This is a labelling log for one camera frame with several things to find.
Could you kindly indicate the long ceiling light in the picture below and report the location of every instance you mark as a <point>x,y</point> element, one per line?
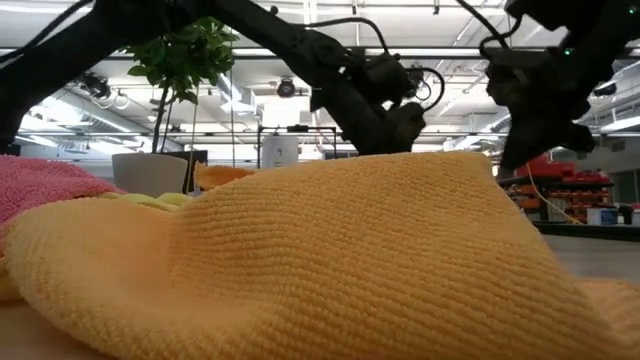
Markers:
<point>450,52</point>
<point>260,52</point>

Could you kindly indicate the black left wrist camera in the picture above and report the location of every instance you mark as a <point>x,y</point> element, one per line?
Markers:
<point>387,77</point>

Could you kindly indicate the shelf with red bins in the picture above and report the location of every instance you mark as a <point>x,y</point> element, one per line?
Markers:
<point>575,195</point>

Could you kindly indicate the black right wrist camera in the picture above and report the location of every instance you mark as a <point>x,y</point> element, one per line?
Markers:
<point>505,82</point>

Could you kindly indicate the white cylindrical appliance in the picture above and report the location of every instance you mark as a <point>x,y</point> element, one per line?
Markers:
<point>280,152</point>

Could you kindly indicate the pink microfiber towel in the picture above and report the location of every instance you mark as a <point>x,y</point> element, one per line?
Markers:
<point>45,185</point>

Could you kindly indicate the yellow microfiber towel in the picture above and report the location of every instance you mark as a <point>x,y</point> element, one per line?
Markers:
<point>150,201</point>

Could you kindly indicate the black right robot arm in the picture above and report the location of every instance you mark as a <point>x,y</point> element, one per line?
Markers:
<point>600,30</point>

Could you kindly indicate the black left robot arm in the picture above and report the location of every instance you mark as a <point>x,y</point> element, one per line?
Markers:
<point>280,35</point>

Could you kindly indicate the orange microfiber towel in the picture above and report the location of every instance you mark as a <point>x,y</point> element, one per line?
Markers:
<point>325,260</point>

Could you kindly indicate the blue and white box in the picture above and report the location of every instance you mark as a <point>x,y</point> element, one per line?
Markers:
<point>602,216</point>

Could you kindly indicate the white plant pot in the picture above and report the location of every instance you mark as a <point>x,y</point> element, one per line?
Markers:
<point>150,175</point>

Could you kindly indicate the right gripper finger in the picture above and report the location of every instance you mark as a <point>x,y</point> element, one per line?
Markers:
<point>515,150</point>

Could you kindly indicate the green leafy plant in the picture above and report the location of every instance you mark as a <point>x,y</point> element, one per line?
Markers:
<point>185,55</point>

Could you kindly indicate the black ceiling camera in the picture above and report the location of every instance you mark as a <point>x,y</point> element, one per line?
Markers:
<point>286,88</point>
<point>95,86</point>

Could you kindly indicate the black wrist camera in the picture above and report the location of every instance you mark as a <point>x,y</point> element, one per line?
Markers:
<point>387,77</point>
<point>505,82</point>

